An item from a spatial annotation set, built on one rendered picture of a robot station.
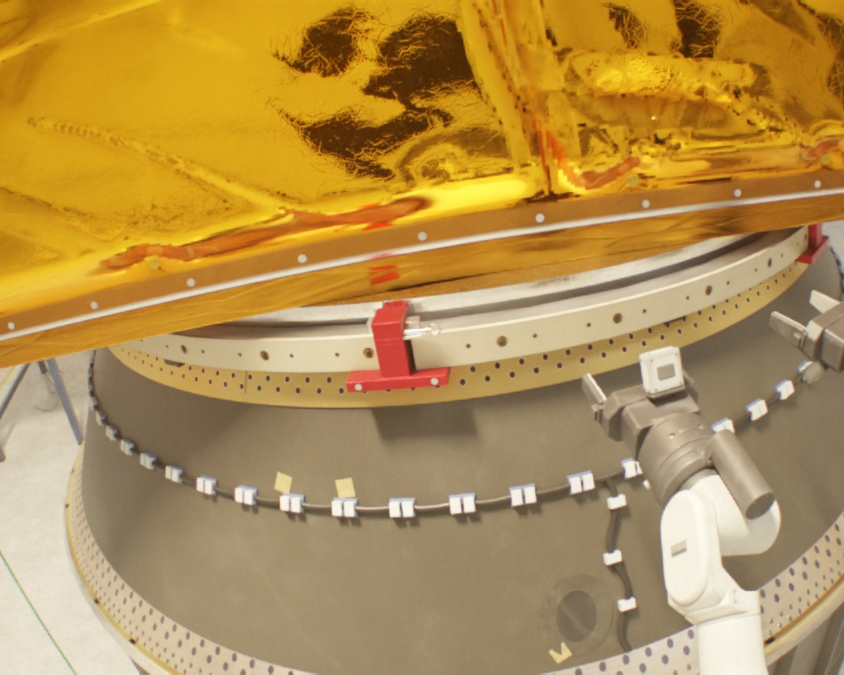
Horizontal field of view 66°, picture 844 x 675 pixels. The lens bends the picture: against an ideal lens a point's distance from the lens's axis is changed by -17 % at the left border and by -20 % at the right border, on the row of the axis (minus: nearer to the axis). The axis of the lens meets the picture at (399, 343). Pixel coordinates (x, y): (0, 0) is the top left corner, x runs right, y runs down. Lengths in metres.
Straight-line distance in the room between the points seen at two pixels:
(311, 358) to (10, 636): 2.84
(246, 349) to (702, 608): 0.69
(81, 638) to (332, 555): 2.42
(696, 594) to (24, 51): 0.98
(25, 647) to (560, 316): 2.98
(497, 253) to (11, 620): 3.12
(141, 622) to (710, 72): 1.30
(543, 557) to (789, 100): 0.73
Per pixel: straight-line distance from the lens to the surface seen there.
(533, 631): 1.09
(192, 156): 0.94
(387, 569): 1.08
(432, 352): 0.97
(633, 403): 0.83
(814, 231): 1.32
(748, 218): 1.14
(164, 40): 0.94
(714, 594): 0.69
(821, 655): 1.65
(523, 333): 0.96
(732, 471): 0.72
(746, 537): 0.74
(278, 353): 1.04
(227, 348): 1.09
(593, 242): 1.05
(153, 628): 1.41
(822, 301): 1.11
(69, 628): 3.50
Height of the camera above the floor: 2.11
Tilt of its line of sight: 25 degrees down
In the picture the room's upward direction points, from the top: 11 degrees counter-clockwise
